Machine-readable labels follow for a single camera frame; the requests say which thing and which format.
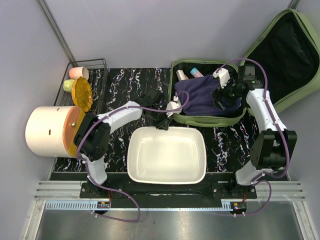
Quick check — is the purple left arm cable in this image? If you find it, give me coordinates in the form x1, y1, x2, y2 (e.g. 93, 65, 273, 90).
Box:
74, 90, 190, 223

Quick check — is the white rectangular plastic basin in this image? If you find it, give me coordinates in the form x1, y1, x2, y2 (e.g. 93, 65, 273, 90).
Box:
127, 126, 207, 185

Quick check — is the white cylinder appliance orange lid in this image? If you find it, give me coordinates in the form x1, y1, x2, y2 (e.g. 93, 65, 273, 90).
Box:
25, 106, 86, 158

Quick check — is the light green cup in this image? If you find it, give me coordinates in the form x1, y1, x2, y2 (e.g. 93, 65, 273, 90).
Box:
63, 79, 75, 93

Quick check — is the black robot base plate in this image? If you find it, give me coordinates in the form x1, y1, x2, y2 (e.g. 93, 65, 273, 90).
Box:
79, 172, 258, 211

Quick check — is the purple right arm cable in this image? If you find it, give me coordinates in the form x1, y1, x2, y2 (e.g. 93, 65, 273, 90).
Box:
216, 58, 292, 218

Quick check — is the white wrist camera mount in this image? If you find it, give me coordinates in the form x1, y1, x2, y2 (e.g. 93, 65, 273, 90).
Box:
166, 96, 182, 118
212, 68, 231, 89

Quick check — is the pink cup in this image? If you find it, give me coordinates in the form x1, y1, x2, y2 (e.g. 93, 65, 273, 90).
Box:
68, 66, 89, 80

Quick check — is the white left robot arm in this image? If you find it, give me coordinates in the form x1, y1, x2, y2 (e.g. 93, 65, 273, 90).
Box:
73, 88, 181, 198

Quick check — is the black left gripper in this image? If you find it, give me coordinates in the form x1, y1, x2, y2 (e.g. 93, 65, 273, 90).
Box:
149, 105, 174, 131

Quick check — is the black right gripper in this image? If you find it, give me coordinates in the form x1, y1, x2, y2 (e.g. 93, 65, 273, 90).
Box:
210, 74, 243, 111

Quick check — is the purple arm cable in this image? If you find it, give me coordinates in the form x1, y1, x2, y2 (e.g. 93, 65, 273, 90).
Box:
216, 58, 292, 218
74, 90, 190, 223

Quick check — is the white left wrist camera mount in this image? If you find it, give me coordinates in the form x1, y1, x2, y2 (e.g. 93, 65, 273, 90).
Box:
166, 96, 182, 118

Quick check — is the green hard-shell suitcase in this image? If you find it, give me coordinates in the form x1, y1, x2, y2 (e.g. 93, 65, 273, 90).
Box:
168, 8, 320, 128

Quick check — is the black wire dish rack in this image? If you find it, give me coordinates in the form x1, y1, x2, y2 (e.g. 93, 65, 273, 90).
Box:
53, 58, 108, 115

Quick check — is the aluminium rail frame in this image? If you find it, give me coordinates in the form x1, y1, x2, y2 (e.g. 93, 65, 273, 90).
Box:
25, 180, 320, 240

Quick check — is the pink blue tube bottle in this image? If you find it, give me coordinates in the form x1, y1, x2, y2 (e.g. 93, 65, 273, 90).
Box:
190, 67, 203, 78

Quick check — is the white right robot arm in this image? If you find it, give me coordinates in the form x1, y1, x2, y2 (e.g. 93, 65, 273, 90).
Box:
211, 61, 298, 199

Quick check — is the white cosmetic tube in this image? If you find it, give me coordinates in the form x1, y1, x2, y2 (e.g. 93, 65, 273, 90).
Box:
176, 69, 189, 81

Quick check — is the navy blue garment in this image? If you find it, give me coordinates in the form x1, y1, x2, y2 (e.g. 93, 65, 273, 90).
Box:
174, 75, 241, 117

